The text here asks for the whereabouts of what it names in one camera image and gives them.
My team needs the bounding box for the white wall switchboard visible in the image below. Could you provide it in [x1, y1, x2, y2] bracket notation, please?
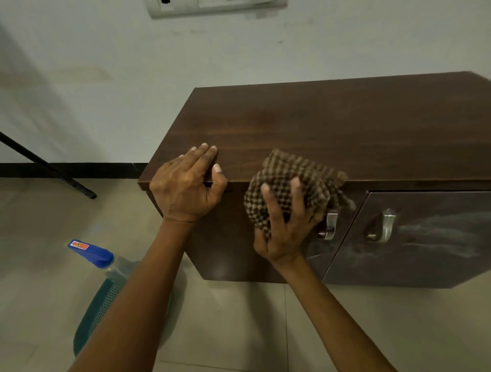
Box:
[144, 0, 288, 19]

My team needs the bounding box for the brown checkered cloth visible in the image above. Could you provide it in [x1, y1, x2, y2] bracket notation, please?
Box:
[244, 149, 357, 239]

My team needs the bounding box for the teal plastic basket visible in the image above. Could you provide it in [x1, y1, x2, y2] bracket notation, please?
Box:
[73, 261, 185, 357]

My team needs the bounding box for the person's right forearm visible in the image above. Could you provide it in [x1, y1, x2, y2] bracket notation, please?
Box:
[275, 253, 398, 372]

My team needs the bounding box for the person's right hand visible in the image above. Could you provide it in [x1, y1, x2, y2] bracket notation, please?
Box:
[253, 176, 327, 266]

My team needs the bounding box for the silver cabinet door handle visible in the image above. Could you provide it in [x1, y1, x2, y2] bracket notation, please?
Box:
[317, 210, 339, 241]
[366, 208, 397, 243]

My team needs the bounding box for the dark wooden cabinet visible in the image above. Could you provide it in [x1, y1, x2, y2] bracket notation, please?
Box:
[138, 71, 491, 289]

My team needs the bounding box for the person's left hand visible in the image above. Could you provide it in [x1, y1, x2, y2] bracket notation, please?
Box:
[149, 143, 229, 224]

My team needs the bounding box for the person's left forearm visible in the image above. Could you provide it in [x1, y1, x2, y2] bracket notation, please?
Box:
[68, 218, 197, 372]

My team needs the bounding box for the blue nozzle spray bottle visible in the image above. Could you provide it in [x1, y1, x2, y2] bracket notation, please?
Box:
[68, 239, 141, 285]

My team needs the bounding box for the black metal rod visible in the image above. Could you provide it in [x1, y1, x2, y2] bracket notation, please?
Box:
[0, 131, 97, 200]

